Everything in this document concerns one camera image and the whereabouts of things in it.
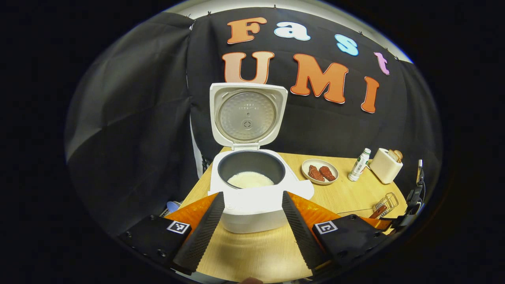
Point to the cream round plate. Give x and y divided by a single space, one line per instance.
307 162

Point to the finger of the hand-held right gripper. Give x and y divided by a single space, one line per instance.
378 224

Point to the black backdrop cloth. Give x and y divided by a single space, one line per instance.
118 138

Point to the white rice cooker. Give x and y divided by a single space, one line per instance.
252 209

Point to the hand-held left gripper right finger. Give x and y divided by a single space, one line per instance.
303 238

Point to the white bottle green label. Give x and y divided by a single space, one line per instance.
358 165

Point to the cream toaster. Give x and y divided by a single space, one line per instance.
382 169

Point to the white rice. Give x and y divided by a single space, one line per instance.
250 180

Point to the white grid object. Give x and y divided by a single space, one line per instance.
165 213

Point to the red-brown meat piece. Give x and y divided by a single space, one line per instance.
315 173
327 173

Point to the blue round object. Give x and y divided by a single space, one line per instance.
173 207

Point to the toasted bread slice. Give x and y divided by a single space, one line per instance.
399 155
392 156

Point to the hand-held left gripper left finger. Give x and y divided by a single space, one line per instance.
199 240

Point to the brown wooden spoon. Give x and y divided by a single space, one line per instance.
378 212

